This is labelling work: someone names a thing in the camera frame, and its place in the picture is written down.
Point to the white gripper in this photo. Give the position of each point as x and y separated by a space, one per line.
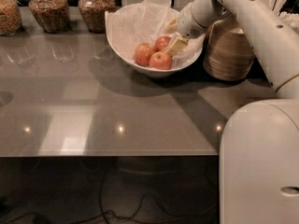
187 23

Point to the red apple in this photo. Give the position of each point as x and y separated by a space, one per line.
162 42
160 60
143 52

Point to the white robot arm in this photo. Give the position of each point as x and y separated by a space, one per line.
259 150

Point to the white ceramic bowl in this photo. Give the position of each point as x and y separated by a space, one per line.
136 23

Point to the white tissue paper liner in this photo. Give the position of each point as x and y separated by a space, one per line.
145 36

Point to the front stack paper bowls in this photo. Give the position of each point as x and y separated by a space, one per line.
229 56

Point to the right glass cereal jar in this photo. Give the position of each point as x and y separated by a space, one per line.
93 13

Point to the glass cereal jar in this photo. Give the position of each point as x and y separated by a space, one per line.
53 16
10 17
93 13

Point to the white plastic cutlery bunch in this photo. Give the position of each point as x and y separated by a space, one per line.
285 10

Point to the middle glass cereal jar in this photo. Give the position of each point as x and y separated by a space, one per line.
53 16

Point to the left glass cereal jar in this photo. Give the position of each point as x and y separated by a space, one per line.
10 17

